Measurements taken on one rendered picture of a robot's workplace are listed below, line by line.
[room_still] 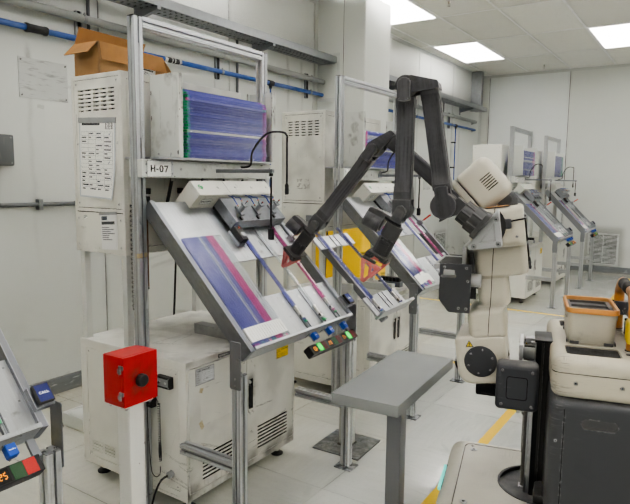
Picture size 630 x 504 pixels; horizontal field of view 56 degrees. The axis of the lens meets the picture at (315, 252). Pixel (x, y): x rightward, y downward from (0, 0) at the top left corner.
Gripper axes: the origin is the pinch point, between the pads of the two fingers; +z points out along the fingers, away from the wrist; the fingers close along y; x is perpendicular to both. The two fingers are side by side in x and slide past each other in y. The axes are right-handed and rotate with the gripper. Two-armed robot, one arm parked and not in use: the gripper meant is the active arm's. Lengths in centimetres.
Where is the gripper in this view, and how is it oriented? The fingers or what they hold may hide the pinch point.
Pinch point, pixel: (284, 265)
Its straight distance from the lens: 254.2
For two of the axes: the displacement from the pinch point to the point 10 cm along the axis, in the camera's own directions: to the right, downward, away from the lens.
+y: -5.5, 1.0, -8.3
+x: 6.2, 7.1, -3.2
